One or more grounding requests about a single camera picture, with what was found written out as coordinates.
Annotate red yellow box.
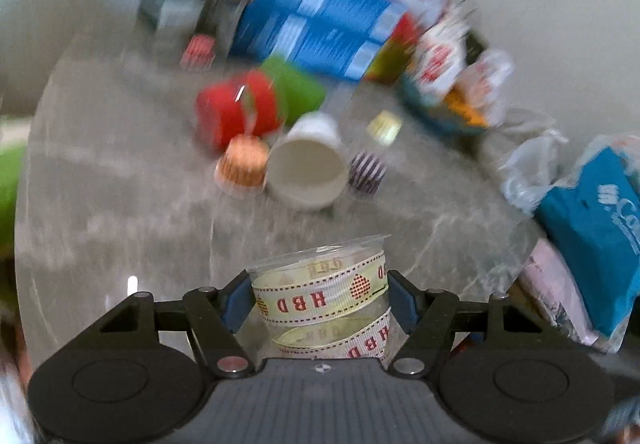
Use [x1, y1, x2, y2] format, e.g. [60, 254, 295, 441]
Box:
[364, 12, 420, 85]

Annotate clear cup with HBD ribbon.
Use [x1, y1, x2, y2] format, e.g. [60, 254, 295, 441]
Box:
[246, 235, 390, 360]

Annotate yellow cupcake liner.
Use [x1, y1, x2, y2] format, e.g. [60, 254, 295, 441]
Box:
[366, 110, 402, 147]

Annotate orange dotted cupcake liner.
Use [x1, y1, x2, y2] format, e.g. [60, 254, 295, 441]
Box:
[215, 135, 270, 196]

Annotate lower blue carton box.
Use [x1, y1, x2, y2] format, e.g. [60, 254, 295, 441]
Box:
[231, 8, 382, 81]

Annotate blue Columbia shopping bag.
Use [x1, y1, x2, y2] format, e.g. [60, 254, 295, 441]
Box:
[535, 147, 639, 337]

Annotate purple dotted cupcake liner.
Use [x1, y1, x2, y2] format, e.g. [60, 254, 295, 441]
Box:
[348, 151, 386, 197]

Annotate white drawstring candy bag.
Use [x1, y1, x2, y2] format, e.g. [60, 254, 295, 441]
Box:
[408, 19, 469, 101]

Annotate green plastic cup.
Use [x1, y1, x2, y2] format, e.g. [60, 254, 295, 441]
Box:
[260, 56, 326, 126]

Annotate clear plastic bag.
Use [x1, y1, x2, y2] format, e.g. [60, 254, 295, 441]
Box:
[496, 107, 568, 216]

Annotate blue glass bowl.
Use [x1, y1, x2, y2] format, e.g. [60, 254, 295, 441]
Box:
[396, 74, 488, 137]

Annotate white plastic snack bag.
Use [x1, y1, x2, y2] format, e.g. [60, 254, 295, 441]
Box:
[456, 48, 514, 127]

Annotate white paper cup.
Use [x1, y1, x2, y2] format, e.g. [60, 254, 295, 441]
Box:
[266, 111, 348, 211]

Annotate red dotted cupcake liner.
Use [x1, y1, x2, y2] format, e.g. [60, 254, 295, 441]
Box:
[180, 34, 216, 71]

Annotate clear cup with red bands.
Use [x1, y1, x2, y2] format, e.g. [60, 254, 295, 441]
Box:
[195, 69, 288, 150]

